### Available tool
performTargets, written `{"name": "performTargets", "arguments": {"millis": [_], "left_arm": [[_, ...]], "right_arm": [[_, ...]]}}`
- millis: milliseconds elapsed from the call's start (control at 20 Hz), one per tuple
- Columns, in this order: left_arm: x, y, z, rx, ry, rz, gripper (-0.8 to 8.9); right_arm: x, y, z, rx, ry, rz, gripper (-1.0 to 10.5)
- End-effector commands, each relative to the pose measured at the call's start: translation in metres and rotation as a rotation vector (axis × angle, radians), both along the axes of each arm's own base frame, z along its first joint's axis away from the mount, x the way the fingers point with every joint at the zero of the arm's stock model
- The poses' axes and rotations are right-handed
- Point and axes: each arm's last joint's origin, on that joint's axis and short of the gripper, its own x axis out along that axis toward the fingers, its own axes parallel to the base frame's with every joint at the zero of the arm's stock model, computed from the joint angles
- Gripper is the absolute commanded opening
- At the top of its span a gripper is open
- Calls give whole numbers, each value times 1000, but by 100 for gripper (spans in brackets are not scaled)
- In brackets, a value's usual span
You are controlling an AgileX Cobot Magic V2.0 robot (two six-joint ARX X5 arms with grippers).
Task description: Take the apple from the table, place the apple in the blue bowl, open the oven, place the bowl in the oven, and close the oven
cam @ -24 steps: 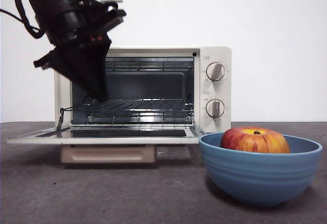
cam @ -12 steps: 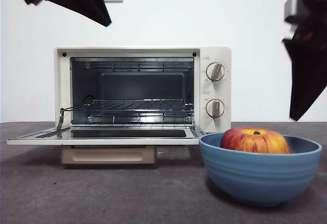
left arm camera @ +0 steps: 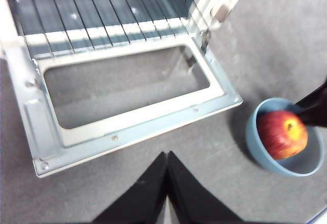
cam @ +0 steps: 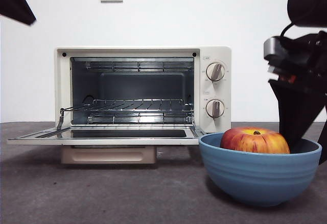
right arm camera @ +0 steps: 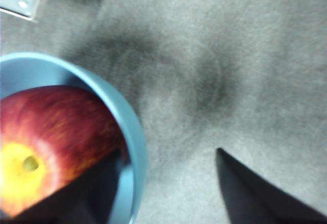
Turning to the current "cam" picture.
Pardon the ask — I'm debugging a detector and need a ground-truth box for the glass oven door with handle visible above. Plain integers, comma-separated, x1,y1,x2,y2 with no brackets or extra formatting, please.
7,125,205,165

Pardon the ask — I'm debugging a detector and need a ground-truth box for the blue ribbed bowl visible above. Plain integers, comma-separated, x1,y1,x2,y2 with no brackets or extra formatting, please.
198,132,322,207

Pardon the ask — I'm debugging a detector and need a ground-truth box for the cream oven knob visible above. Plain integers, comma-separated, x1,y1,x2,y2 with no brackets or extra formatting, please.
205,62,226,82
205,99,225,119

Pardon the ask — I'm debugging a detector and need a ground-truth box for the cream Toshiba toaster oven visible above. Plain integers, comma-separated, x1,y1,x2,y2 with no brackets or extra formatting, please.
54,45,232,136

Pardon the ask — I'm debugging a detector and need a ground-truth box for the black camera cable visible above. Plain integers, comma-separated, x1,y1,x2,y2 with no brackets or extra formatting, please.
279,22,297,40

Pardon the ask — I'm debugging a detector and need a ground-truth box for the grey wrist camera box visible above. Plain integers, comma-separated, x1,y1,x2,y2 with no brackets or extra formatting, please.
264,36,287,62

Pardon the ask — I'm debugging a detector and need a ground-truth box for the wire oven rack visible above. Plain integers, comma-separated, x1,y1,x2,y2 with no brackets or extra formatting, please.
83,98,194,112

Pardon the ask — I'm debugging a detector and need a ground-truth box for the red yellow apple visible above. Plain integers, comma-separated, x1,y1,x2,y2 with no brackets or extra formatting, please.
220,127,291,155

